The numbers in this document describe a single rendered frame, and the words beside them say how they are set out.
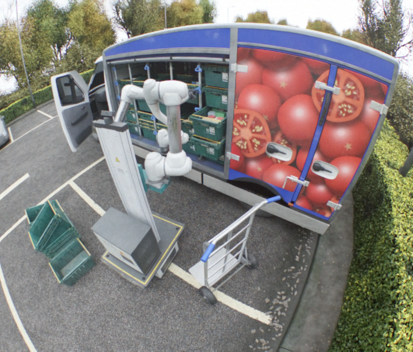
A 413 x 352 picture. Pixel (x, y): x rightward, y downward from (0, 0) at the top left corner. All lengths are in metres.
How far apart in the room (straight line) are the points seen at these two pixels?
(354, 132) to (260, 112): 0.94
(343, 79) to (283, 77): 0.54
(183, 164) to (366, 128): 1.63
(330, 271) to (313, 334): 0.88
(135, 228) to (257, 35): 2.09
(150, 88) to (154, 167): 0.62
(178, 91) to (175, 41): 1.12
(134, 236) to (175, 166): 0.75
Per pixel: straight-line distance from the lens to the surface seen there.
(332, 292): 2.71
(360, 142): 1.97
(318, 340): 2.51
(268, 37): 1.87
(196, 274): 2.45
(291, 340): 2.39
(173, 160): 1.50
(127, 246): 1.79
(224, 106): 2.34
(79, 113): 4.65
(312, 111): 1.86
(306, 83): 1.81
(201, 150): 2.43
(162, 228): 2.45
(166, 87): 1.38
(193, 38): 2.23
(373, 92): 1.86
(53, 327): 3.00
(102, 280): 2.74
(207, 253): 1.19
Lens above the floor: 2.29
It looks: 40 degrees down
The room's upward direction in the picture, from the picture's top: straight up
